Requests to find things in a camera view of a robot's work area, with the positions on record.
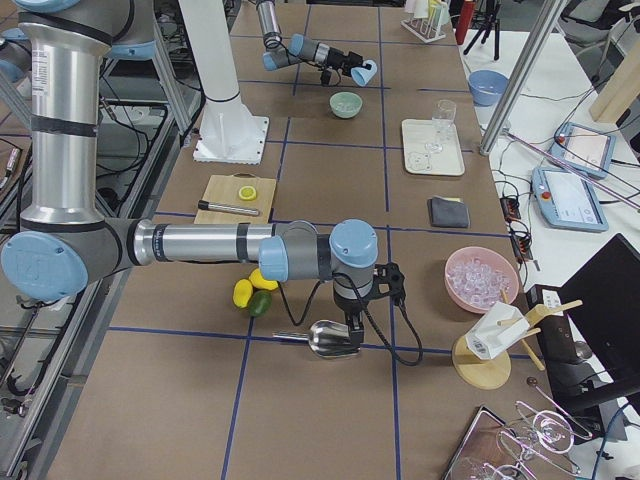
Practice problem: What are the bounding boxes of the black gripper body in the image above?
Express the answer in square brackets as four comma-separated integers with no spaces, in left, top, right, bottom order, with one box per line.
[327,47,368,78]
[333,277,373,330]

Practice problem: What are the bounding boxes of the light blue cup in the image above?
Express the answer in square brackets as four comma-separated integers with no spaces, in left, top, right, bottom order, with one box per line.
[350,59,378,87]

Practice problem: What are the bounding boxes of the steel ice scoop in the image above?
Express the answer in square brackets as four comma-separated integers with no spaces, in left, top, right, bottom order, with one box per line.
[272,320,360,359]

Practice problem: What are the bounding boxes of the green bowl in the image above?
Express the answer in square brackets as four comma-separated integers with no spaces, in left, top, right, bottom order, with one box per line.
[329,91,363,119]

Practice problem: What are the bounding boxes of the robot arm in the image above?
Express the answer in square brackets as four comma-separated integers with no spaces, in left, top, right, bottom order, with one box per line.
[256,1,377,86]
[1,1,381,336]

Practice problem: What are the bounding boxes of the ice cubes in bowl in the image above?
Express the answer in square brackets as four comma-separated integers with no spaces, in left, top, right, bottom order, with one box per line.
[335,100,357,112]

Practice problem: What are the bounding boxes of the pink bowl with ice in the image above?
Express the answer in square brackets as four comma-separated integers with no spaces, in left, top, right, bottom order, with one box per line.
[444,246,520,314]

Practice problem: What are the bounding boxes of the blue bowl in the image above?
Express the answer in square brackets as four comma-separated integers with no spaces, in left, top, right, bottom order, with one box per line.
[468,70,509,107]

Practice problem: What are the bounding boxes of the green lime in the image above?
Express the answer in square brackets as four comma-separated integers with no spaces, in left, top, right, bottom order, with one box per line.
[247,290,272,318]

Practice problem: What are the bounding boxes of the test tube rack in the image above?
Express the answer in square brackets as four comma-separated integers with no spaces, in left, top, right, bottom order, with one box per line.
[401,0,450,44]

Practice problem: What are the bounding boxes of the yellow lemon round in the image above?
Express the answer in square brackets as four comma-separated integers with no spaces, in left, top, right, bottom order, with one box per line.
[248,268,279,291]

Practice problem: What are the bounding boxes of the yellow lemon elongated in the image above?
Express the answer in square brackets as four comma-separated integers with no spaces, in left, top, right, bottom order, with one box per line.
[232,279,253,309]

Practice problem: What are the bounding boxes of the clear wine glass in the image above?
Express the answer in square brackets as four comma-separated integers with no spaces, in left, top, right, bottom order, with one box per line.
[425,99,457,154]

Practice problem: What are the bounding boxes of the white bear tray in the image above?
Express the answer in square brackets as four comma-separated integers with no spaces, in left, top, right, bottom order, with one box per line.
[401,119,465,177]

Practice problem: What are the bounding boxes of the grey yellow folded cloth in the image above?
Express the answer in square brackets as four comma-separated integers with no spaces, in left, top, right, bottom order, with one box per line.
[427,197,470,228]

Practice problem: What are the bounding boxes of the red bottle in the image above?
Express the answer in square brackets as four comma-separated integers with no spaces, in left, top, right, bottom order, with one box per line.
[451,0,475,45]

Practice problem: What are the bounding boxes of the wooden cup stand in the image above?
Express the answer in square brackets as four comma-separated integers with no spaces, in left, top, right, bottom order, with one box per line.
[452,300,583,390]

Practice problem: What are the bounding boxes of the white paper cup on stand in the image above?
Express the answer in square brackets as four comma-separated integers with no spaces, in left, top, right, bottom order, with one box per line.
[465,302,529,360]

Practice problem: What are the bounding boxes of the half lemon slice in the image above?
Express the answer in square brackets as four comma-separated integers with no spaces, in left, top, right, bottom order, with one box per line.
[237,185,258,202]

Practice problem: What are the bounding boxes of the black tripod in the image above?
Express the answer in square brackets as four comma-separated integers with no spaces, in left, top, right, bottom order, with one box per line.
[463,0,502,61]

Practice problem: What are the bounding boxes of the wooden cutting board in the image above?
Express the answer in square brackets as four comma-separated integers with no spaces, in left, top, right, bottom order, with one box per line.
[194,174,277,224]

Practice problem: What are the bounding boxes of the steel muddler black tip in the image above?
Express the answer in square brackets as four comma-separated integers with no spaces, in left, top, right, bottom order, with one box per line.
[197,200,261,217]

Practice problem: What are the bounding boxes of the wine glasses on tray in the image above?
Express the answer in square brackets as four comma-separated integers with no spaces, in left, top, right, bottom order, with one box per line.
[442,400,594,479]

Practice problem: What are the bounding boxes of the near teach pendant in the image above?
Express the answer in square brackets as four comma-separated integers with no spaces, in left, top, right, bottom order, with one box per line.
[531,167,609,233]

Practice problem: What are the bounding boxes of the teach pendant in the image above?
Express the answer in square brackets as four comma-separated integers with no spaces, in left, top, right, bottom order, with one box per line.
[549,122,616,179]
[531,167,609,233]

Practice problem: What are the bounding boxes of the black monitor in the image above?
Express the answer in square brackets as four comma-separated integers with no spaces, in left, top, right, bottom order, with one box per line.
[539,233,639,413]

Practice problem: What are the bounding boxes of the far teach pendant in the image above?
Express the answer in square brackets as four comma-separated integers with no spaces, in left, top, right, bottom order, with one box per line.
[549,122,616,179]

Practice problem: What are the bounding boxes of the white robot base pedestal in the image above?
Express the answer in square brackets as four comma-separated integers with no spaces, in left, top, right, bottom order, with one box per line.
[179,0,269,165]

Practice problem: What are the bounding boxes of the aluminium frame post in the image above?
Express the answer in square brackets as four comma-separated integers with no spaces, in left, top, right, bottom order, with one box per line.
[479,0,567,156]

